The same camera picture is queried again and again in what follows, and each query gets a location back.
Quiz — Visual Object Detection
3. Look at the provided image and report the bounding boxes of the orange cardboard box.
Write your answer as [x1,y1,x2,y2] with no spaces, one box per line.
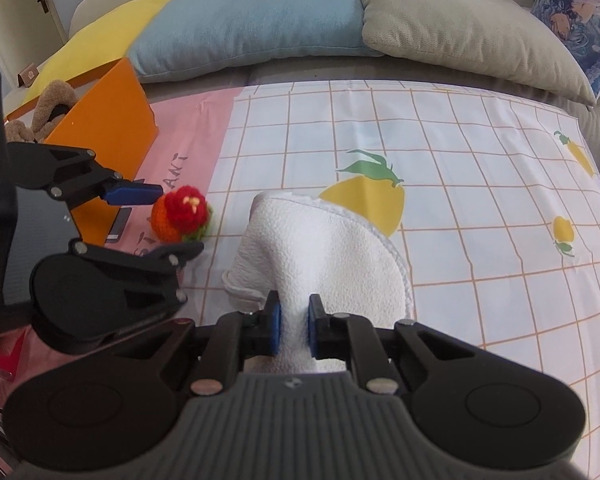
[2,57,160,247]

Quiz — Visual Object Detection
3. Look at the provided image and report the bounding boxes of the white towel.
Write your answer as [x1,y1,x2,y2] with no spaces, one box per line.
[222,191,415,376]

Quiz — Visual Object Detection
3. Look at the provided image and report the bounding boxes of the brown braided plush towel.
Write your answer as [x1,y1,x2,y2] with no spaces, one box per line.
[4,80,78,143]

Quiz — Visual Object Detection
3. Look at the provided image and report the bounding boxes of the red knitted flower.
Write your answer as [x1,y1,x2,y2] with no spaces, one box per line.
[151,185,215,243]

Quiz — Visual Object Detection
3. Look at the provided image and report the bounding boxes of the pink sheet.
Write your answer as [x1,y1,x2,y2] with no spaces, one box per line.
[0,87,243,480]

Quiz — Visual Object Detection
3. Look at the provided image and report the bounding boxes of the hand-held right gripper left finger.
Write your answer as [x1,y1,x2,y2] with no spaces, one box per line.
[122,290,283,397]

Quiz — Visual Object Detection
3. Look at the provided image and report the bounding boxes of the blue printed pillow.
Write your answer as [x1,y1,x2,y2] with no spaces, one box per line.
[530,0,600,101]

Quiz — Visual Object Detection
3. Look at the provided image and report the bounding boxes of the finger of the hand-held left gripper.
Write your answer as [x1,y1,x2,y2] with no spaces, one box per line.
[40,145,164,209]
[69,239,206,308]

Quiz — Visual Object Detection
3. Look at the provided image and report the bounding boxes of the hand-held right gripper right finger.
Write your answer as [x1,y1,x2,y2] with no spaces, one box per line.
[307,294,481,396]

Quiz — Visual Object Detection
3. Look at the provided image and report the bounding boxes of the light blue pillow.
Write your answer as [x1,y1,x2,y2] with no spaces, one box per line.
[126,0,383,78]

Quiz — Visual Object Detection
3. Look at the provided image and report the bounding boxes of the grey-green pillow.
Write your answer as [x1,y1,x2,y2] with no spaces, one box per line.
[350,0,598,107]

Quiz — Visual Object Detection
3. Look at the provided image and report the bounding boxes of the lemon print checked sheet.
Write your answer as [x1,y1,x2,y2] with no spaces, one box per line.
[177,80,600,461]

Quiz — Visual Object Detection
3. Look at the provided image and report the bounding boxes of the yellow pillow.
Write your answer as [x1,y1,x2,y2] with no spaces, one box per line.
[17,0,178,106]

